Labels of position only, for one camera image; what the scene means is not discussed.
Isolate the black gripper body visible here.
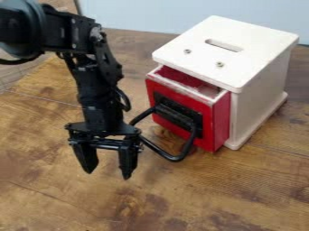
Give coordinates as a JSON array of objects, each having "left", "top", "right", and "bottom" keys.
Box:
[{"left": 65, "top": 106, "right": 140, "bottom": 152}]

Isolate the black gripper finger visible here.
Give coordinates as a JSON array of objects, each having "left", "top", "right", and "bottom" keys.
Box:
[
  {"left": 69, "top": 142, "right": 98, "bottom": 174},
  {"left": 117, "top": 146, "right": 139, "bottom": 180}
]

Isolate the black drawer handle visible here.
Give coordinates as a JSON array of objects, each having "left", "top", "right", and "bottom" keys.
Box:
[{"left": 128, "top": 92, "right": 203, "bottom": 163}]

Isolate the red drawer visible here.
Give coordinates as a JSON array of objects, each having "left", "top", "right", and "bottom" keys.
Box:
[{"left": 144, "top": 65, "right": 229, "bottom": 152}]

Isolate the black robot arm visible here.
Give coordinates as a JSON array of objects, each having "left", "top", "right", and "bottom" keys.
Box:
[{"left": 0, "top": 0, "right": 140, "bottom": 179}]

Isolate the white wooden drawer box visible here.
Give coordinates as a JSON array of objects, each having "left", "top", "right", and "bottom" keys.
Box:
[{"left": 152, "top": 15, "right": 299, "bottom": 150}]

